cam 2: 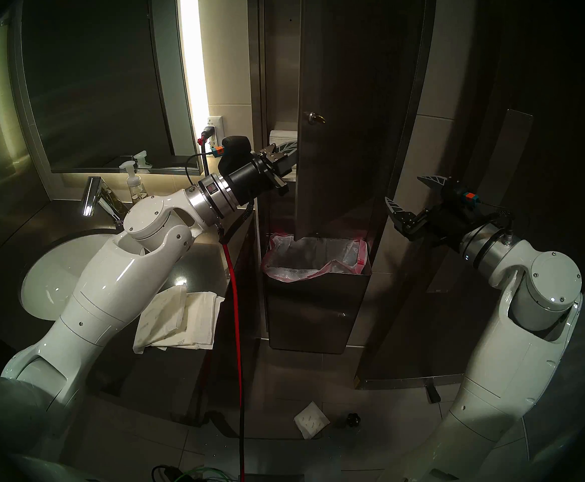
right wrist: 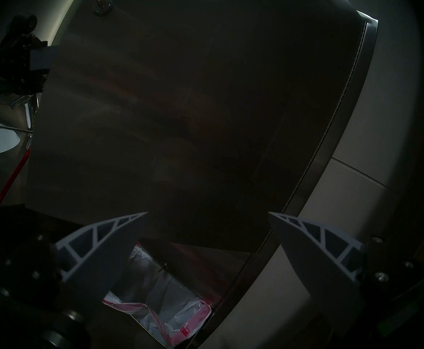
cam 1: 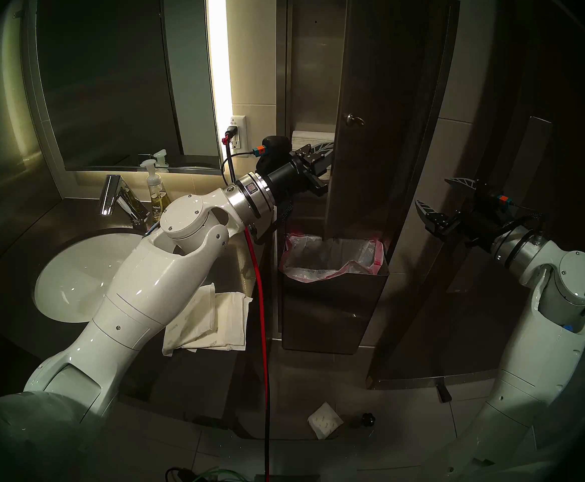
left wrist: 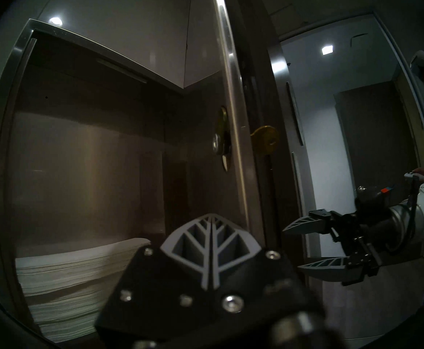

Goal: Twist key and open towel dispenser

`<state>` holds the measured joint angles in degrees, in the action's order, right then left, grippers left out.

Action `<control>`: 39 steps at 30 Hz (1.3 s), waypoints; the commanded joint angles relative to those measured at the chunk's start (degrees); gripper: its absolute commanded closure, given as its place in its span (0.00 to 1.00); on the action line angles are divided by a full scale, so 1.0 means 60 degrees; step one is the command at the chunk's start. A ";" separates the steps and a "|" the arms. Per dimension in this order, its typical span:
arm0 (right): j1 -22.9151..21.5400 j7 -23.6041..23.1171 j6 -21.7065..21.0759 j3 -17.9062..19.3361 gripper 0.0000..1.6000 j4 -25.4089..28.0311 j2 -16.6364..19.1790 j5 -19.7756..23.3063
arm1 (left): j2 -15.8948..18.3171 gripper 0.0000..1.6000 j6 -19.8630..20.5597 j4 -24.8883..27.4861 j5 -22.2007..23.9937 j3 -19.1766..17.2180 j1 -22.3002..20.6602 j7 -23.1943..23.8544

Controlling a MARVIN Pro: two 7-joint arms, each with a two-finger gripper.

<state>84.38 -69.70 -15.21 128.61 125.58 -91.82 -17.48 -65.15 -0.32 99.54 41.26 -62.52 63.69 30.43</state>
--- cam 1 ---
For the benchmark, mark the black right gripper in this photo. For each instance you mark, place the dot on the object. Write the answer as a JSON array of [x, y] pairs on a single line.
[[480, 225]]

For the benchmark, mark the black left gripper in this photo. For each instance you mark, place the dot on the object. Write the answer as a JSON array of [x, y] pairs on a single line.
[[287, 182]]

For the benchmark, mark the silver key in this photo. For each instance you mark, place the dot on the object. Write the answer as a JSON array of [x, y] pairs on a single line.
[[352, 119]]

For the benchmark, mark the stainless towel dispenser door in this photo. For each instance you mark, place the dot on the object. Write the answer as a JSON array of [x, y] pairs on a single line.
[[388, 84]]

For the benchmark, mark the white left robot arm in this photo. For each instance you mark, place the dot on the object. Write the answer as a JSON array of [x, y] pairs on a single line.
[[147, 295]]

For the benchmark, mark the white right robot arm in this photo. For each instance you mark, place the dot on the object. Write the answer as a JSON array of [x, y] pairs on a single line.
[[538, 365]]

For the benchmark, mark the white paper towel stack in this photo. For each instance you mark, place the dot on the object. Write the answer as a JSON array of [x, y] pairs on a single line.
[[307, 136]]

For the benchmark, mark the stainless dispenser cabinet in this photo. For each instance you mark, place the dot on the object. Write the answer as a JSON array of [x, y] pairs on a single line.
[[315, 59]]

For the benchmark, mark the pink trash bag liner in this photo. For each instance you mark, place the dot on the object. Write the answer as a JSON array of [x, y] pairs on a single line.
[[322, 257]]

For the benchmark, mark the stainless trash bin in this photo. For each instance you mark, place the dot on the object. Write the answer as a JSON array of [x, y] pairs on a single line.
[[327, 318]]

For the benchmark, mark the vertical light strip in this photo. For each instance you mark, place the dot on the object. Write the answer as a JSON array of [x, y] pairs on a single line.
[[220, 49]]

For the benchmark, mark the clear soap pump bottle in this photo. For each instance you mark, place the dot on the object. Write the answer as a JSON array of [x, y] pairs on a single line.
[[159, 200]]

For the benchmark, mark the dark door stop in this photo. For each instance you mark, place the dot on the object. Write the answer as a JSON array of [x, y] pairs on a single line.
[[444, 391]]

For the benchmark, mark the chrome faucet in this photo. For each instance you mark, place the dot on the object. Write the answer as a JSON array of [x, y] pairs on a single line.
[[109, 195]]

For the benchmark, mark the black knob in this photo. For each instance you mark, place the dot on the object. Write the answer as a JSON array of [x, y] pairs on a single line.
[[368, 419]]

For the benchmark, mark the folded white paper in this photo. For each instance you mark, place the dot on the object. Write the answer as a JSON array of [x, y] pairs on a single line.
[[325, 420]]

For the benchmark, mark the white sink basin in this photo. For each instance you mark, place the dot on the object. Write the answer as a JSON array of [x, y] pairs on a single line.
[[71, 280]]

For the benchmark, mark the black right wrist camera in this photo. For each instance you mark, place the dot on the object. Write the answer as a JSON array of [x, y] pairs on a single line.
[[498, 199]]

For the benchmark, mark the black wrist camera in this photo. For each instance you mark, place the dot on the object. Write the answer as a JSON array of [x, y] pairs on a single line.
[[498, 199], [275, 145]]

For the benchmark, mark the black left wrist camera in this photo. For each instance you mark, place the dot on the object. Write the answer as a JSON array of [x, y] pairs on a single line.
[[275, 145]]

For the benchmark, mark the white wall outlet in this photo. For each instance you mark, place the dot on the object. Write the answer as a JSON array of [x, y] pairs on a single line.
[[240, 122]]

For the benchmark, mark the wall mirror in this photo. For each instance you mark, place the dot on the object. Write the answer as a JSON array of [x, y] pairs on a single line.
[[107, 84]]

